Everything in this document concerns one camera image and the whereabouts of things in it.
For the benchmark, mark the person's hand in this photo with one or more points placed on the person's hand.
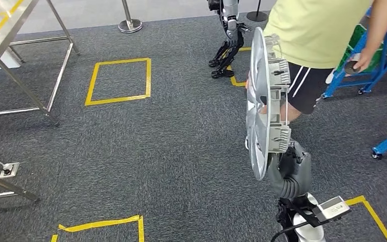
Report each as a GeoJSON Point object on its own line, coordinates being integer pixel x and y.
{"type": "Point", "coordinates": [363, 60]}

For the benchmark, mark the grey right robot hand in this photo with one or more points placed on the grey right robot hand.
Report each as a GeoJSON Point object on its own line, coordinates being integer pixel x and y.
{"type": "Point", "coordinates": [293, 167]}

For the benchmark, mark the black round controller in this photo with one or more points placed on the black round controller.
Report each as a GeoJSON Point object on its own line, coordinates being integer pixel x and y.
{"type": "Point", "coordinates": [351, 68]}

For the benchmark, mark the silver plastic wheel cover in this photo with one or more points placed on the silver plastic wheel cover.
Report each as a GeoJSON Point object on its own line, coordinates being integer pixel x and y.
{"type": "Point", "coordinates": [257, 117]}

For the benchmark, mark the green plastic crate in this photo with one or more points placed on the green plastic crate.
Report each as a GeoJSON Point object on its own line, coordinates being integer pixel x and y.
{"type": "Point", "coordinates": [355, 36]}

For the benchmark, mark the person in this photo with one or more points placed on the person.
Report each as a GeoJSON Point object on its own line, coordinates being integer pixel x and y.
{"type": "Point", "coordinates": [313, 33]}

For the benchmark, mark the yellow floor tape square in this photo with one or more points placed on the yellow floor tape square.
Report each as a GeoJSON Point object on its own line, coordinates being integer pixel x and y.
{"type": "Point", "coordinates": [375, 217]}
{"type": "Point", "coordinates": [96, 225]}
{"type": "Point", "coordinates": [235, 81]}
{"type": "Point", "coordinates": [91, 83]}

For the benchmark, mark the black stanchion base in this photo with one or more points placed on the black stanchion base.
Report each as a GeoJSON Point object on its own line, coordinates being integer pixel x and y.
{"type": "Point", "coordinates": [257, 16]}

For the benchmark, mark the metal floor socket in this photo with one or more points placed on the metal floor socket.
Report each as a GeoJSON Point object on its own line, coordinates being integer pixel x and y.
{"type": "Point", "coordinates": [9, 169]}

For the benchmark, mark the silver stanchion post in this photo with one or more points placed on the silver stanchion post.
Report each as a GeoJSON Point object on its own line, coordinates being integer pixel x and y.
{"type": "Point", "coordinates": [130, 24]}

